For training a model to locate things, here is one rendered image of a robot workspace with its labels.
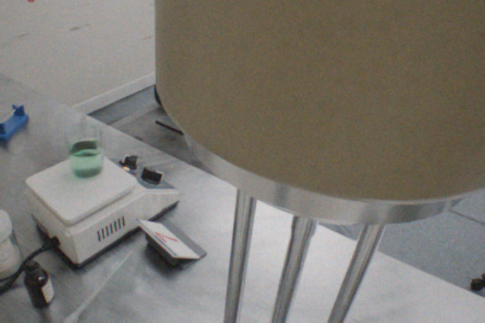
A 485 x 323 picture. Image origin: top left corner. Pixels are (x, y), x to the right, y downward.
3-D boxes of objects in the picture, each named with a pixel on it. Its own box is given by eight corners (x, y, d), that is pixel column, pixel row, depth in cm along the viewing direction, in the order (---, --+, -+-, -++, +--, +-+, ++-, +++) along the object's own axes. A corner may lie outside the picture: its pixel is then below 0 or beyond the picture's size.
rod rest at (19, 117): (16, 116, 84) (13, 101, 82) (29, 117, 84) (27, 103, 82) (-9, 138, 75) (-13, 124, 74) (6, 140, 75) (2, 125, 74)
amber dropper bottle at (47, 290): (31, 310, 45) (16, 274, 41) (30, 291, 47) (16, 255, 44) (55, 304, 46) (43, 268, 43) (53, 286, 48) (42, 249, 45)
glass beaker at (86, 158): (62, 181, 54) (53, 132, 50) (80, 160, 58) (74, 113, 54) (100, 189, 53) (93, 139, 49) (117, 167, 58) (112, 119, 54)
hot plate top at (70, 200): (93, 151, 61) (92, 147, 61) (140, 185, 56) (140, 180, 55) (23, 184, 53) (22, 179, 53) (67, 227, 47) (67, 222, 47)
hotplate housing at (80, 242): (132, 171, 71) (129, 133, 67) (182, 203, 65) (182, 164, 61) (18, 230, 56) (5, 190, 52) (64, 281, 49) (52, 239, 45)
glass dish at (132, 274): (126, 254, 55) (124, 243, 53) (154, 272, 52) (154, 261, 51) (97, 278, 50) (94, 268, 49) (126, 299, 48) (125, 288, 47)
